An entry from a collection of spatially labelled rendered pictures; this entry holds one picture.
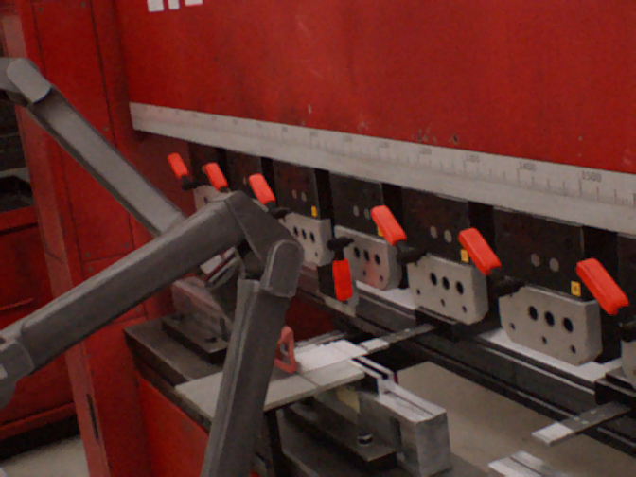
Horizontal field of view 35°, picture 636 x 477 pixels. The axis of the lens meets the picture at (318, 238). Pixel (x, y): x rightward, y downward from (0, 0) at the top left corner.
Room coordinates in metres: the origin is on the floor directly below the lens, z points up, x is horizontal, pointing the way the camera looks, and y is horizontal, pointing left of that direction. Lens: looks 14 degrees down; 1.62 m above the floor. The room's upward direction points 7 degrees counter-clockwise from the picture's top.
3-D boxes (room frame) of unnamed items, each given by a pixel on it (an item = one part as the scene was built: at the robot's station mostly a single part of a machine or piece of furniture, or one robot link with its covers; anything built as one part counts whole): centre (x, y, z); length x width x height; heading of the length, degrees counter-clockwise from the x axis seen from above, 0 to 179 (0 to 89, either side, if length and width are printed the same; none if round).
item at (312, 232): (1.63, -0.01, 1.26); 0.15 x 0.09 x 0.17; 27
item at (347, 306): (1.61, -0.02, 1.13); 0.10 x 0.02 x 0.10; 27
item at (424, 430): (1.56, -0.05, 0.92); 0.39 x 0.06 x 0.10; 27
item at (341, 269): (1.45, -0.03, 1.20); 0.04 x 0.02 x 0.10; 117
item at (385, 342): (1.68, -0.17, 1.01); 0.26 x 0.12 x 0.05; 117
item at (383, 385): (1.59, -0.03, 0.99); 0.20 x 0.03 x 0.03; 27
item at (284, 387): (1.55, 0.11, 1.00); 0.26 x 0.18 x 0.01; 117
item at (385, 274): (1.46, -0.10, 1.26); 0.15 x 0.09 x 0.17; 27
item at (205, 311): (2.11, 0.23, 0.92); 0.50 x 0.06 x 0.10; 27
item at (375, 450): (1.55, 0.01, 0.89); 0.30 x 0.05 x 0.03; 27
